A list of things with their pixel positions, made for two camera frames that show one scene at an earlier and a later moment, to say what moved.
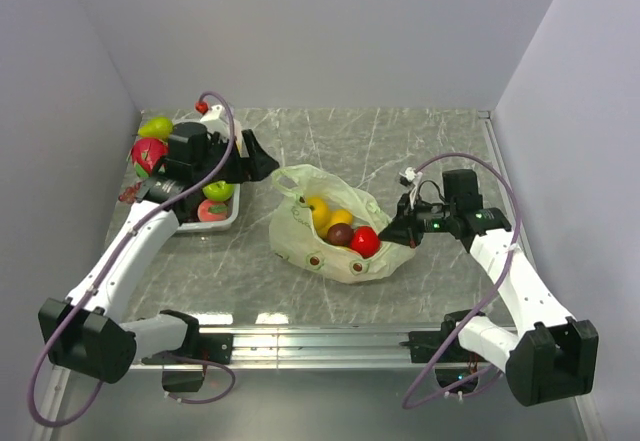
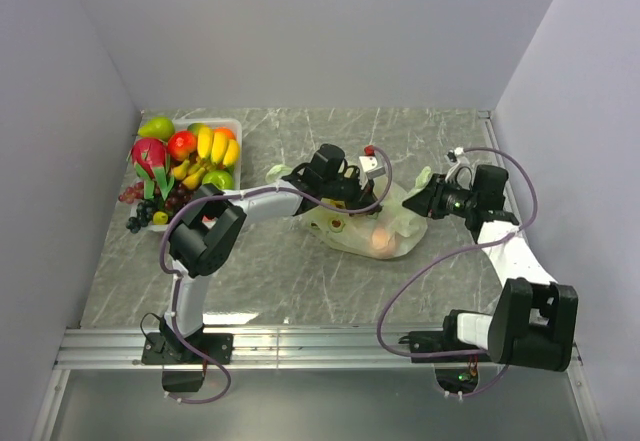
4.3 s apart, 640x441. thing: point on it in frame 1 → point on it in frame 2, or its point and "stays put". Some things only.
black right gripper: x=405 y=228 → x=428 y=202
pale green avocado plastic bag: x=296 y=241 → x=396 y=229
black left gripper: x=256 y=166 → x=362 y=196
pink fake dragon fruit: x=146 y=153 stays put
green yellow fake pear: x=157 y=127 stays put
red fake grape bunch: x=130 y=193 stays put
